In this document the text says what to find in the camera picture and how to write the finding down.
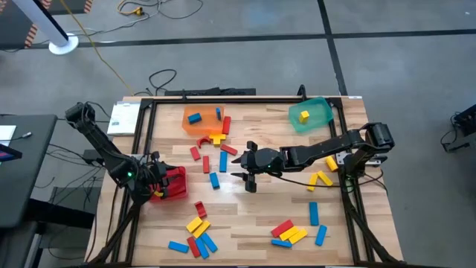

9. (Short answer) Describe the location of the white pillar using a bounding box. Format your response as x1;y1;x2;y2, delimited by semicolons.
10;0;80;56

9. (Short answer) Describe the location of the black desk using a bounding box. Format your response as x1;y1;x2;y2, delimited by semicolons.
0;114;59;229

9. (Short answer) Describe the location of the dark tablet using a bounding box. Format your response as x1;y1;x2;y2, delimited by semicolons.
0;143;23;163

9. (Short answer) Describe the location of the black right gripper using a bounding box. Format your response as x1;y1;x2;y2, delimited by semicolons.
230;140;286;194

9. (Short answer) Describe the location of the green plastic bin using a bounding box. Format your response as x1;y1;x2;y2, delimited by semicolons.
288;96;335;134

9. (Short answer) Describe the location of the long yellow cable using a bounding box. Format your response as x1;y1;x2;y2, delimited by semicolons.
59;0;135;96

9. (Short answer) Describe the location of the black power brick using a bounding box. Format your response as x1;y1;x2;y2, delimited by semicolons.
82;149;103;165

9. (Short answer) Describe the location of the white paper booklet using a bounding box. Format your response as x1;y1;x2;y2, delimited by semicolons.
106;100;141;136

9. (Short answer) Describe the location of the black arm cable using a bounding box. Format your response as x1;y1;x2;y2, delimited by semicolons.
273;171;390;197

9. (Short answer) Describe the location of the black hazard-striped platform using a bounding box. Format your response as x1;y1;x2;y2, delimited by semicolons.
36;0;94;16
0;0;41;50

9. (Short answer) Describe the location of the yellow plug cord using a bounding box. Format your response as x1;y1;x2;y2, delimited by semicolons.
117;0;145;17

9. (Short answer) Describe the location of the orange plastic bin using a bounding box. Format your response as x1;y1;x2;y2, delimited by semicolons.
181;104;226;136

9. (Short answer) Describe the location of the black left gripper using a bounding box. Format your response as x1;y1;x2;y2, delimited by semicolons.
143;150;184;198

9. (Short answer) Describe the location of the black looped floor cable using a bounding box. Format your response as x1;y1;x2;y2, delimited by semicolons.
132;68;178;97

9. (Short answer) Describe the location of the black power strip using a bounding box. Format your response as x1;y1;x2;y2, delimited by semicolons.
164;87;257;97

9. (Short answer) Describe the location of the red plastic bin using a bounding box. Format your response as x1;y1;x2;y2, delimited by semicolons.
149;165;189;202

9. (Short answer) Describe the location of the grey usb cable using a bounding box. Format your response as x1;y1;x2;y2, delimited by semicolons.
0;131;33;143

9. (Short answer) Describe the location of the black floor device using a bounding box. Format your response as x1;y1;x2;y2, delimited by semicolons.
440;103;476;153

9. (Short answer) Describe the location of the white paper sheet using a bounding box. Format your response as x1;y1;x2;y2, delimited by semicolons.
0;125;18;148

